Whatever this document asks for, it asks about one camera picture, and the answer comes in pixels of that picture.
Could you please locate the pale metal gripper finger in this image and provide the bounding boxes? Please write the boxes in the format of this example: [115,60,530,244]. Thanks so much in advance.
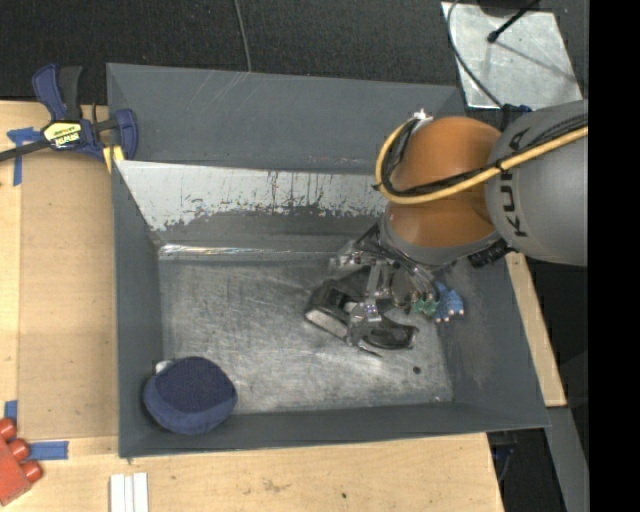
[364,302,384,337]
[347,304,368,347]

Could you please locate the black sunglasses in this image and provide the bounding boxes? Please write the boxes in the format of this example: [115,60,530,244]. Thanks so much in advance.
[303,277,419,352]

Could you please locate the grey metal bin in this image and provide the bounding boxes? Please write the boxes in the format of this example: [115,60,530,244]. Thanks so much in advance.
[104,62,551,459]

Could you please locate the dark blue rounded sponge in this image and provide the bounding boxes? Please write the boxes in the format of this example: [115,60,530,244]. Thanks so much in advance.
[142,355,239,436]

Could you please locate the pale wood board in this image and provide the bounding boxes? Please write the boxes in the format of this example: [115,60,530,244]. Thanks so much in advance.
[17,149,121,441]

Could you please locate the black cylinder on white bracket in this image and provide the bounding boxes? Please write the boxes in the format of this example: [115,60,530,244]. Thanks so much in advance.
[467,238,510,270]

